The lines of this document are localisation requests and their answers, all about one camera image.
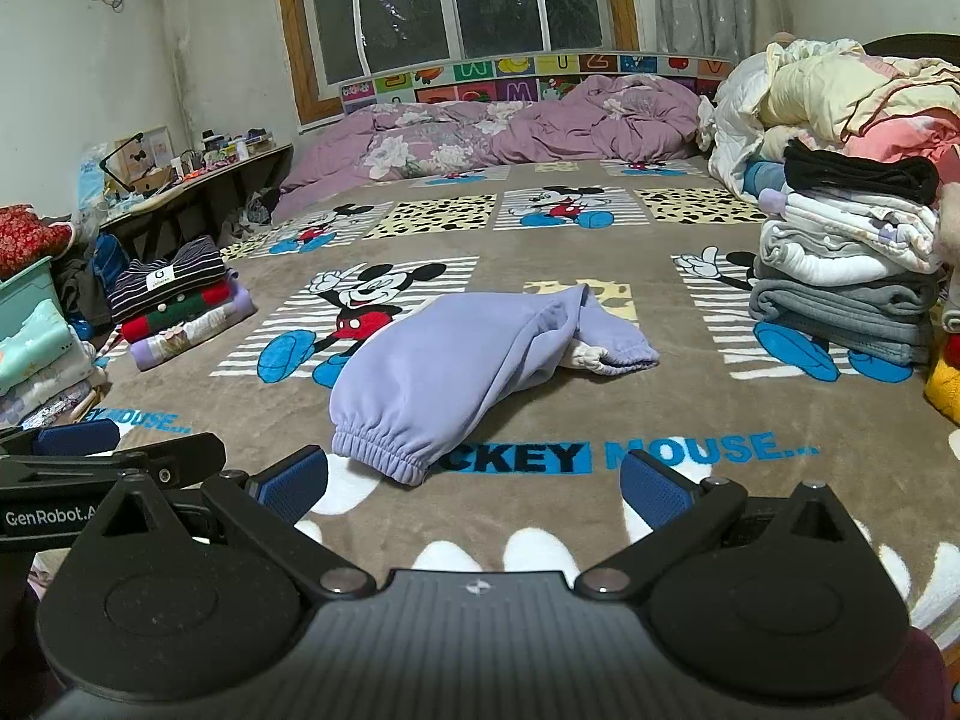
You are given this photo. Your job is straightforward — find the lavender floral folded garment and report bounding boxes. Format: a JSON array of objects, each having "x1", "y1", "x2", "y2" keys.
[{"x1": 130, "y1": 283, "x2": 257, "y2": 372}]

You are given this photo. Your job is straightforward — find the Mickey Mouse brown blanket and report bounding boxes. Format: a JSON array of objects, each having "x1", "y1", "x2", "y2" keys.
[{"x1": 94, "y1": 169, "x2": 958, "y2": 645}]

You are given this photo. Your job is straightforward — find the dark cluttered side table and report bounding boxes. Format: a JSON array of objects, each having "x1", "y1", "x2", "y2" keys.
[{"x1": 101, "y1": 145, "x2": 293, "y2": 260}]

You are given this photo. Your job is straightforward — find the grey folded clothes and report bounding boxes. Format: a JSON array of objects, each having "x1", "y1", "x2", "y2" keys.
[{"x1": 748, "y1": 260, "x2": 939, "y2": 366}]

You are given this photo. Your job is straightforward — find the cream bedding pile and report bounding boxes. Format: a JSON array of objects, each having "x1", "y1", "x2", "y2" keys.
[{"x1": 758, "y1": 41, "x2": 958, "y2": 164}]

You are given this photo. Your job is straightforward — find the teal storage bin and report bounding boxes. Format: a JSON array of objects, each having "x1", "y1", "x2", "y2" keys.
[{"x1": 0, "y1": 257, "x2": 60, "y2": 340}]

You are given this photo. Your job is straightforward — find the black striped folded sweater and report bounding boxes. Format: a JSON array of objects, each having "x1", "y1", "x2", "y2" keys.
[{"x1": 109, "y1": 236, "x2": 226, "y2": 323}]

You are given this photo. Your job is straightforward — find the black folded garment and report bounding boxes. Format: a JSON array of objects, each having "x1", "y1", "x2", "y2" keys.
[{"x1": 784, "y1": 138, "x2": 939, "y2": 206}]

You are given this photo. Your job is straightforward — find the red patterned cloth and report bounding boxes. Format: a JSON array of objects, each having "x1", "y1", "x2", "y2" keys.
[{"x1": 0, "y1": 205, "x2": 75, "y2": 281}]

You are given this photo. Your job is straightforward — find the colourful alphabet foam board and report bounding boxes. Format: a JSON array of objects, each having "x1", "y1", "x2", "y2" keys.
[{"x1": 338, "y1": 50, "x2": 734, "y2": 112}]

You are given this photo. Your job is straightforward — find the lavender sweatpants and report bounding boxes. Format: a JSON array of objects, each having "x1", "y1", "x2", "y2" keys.
[{"x1": 329, "y1": 284, "x2": 659, "y2": 486}]

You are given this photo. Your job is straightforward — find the blue striped sock garment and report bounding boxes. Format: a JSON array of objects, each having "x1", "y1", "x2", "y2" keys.
[{"x1": 743, "y1": 160, "x2": 786, "y2": 199}]

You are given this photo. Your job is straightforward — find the yellow plush toy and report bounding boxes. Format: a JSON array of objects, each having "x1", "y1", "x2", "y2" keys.
[{"x1": 924, "y1": 358, "x2": 960, "y2": 424}]

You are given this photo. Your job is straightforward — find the folded pastel clothes stack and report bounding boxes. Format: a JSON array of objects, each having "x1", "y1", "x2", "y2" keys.
[{"x1": 0, "y1": 299, "x2": 107, "y2": 433}]

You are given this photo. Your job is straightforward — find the window with wooden frame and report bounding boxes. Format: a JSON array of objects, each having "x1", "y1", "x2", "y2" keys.
[{"x1": 280, "y1": 0, "x2": 641, "y2": 125}]

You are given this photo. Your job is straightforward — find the red green folded sweater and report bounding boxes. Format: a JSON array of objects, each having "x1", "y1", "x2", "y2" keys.
[{"x1": 121, "y1": 278, "x2": 231, "y2": 343}]

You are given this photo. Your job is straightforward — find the white folded clothes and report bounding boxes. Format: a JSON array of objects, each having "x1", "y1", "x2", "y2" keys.
[{"x1": 758, "y1": 188, "x2": 944, "y2": 288}]

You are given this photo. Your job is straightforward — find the pink floral quilt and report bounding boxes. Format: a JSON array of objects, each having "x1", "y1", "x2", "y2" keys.
[{"x1": 272, "y1": 73, "x2": 700, "y2": 221}]

